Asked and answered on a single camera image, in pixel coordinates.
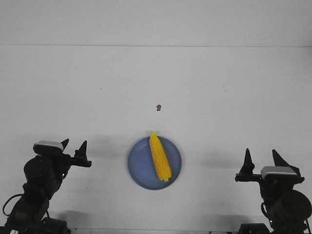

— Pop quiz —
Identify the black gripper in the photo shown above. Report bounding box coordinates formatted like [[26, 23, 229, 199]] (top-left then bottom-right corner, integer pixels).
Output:
[[235, 148, 305, 195], [33, 138, 92, 176]]

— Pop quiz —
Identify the blue round plate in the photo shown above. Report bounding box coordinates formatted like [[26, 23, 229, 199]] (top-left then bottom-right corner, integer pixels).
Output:
[[127, 136, 182, 190]]

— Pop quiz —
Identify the yellow corn cob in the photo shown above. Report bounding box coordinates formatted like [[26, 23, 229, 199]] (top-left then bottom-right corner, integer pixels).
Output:
[[149, 131, 172, 182]]

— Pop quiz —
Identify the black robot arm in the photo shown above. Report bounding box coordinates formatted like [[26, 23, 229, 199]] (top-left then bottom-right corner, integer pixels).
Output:
[[235, 149, 312, 234], [4, 139, 92, 233]]

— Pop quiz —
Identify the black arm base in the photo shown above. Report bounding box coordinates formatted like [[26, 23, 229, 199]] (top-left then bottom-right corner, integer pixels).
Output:
[[0, 217, 71, 234], [238, 223, 270, 234]]

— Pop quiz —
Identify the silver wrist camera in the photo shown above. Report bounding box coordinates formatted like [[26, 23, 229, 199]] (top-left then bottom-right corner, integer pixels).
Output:
[[261, 166, 297, 180], [33, 140, 64, 155]]

